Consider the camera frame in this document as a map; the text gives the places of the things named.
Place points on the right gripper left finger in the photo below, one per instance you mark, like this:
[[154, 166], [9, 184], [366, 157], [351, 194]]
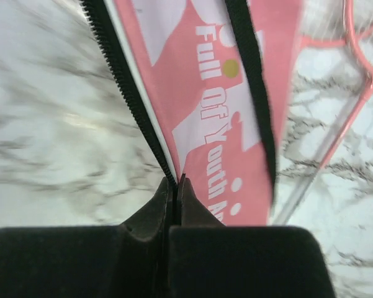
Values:
[[125, 260]]

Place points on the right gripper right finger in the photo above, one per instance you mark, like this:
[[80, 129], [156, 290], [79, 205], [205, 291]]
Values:
[[208, 259]]

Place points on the pink racket cover bag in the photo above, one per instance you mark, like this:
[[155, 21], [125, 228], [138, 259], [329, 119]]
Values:
[[207, 83]]

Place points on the pink badminton racket front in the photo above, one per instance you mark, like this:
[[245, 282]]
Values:
[[332, 82]]

